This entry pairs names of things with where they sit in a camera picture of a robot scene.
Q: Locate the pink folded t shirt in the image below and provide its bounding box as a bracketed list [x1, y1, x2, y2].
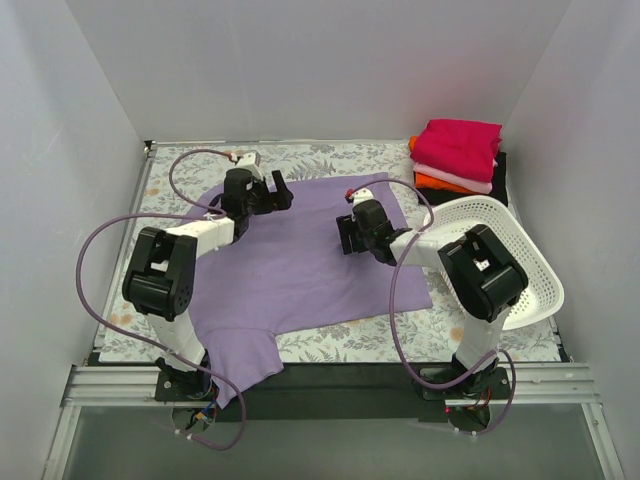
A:
[413, 160, 498, 194]

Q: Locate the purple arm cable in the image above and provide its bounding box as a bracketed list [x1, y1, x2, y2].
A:
[347, 180, 514, 437]
[75, 148, 247, 452]

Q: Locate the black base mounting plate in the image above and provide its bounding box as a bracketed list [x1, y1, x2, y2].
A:
[154, 360, 514, 422]

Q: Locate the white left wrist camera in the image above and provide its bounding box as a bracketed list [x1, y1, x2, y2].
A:
[230, 151, 264, 181]

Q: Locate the white perforated plastic basket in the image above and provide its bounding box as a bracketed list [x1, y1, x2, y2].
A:
[421, 195, 564, 331]

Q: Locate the orange folded t shirt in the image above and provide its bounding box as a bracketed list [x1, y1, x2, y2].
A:
[413, 152, 473, 194]

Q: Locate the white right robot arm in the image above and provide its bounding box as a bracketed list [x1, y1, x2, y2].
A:
[336, 190, 528, 398]

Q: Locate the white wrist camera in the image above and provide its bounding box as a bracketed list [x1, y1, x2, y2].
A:
[230, 151, 264, 181]
[345, 188, 375, 207]

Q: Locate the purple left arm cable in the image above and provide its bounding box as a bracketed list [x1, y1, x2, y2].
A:
[75, 148, 247, 452]

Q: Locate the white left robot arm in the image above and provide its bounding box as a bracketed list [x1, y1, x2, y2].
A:
[122, 167, 294, 400]

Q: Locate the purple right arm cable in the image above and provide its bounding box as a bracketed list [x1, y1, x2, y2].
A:
[347, 180, 514, 437]

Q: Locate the magenta folded t shirt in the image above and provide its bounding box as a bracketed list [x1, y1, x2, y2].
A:
[411, 118, 502, 183]

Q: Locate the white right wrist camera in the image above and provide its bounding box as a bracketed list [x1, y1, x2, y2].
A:
[345, 188, 375, 207]

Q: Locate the black folded t shirt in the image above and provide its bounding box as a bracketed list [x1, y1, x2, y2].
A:
[414, 151, 508, 206]

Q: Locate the purple t shirt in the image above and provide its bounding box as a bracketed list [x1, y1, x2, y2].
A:
[188, 173, 432, 408]

